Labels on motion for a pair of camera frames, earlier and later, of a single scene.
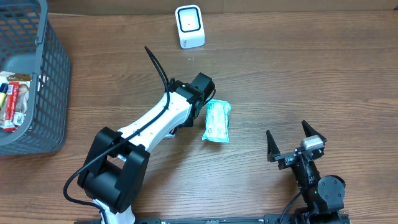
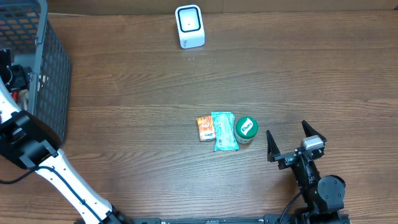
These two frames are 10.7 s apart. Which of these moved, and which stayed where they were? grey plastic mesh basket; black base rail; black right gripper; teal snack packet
Moved: teal snack packet
Stayed: grey plastic mesh basket; black right gripper; black base rail
